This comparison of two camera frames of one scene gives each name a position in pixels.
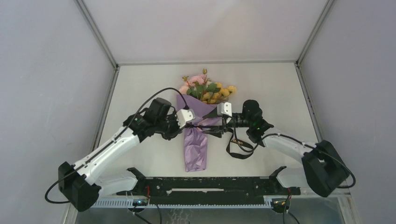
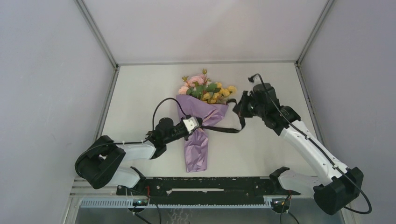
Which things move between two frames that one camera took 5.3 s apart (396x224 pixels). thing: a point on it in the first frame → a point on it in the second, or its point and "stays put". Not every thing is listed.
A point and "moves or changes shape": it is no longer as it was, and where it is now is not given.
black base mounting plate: (209, 190) stays put
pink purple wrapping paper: (195, 134) stays put
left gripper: (177, 130) → (187, 134)
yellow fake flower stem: (232, 89) stays put
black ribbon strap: (194, 125) moves or changes shape
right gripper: (216, 133) → (239, 108)
